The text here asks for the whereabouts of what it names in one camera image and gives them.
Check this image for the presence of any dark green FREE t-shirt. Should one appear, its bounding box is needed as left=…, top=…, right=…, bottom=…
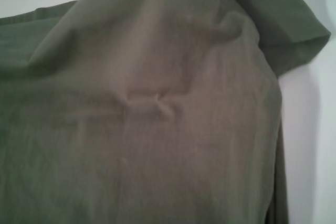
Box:
left=0, top=0, right=333, bottom=224

